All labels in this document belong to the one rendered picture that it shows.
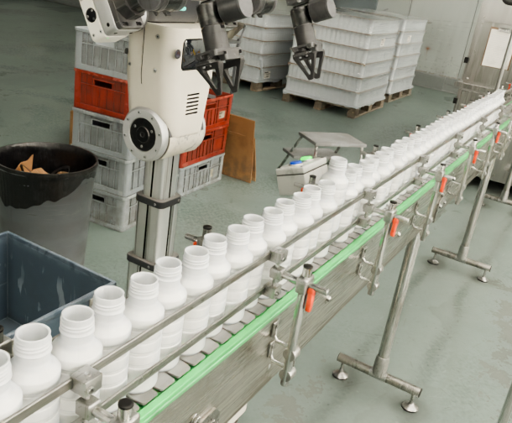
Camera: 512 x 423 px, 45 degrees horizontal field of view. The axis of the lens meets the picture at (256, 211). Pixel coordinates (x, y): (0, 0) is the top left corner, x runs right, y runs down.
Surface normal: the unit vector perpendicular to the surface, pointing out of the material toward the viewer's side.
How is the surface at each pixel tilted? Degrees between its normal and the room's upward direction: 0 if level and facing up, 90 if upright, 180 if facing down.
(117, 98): 90
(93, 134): 90
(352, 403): 0
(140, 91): 101
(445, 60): 90
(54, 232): 94
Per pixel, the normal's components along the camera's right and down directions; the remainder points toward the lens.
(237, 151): -0.50, 0.42
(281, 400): 0.15, -0.92
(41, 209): 0.22, 0.45
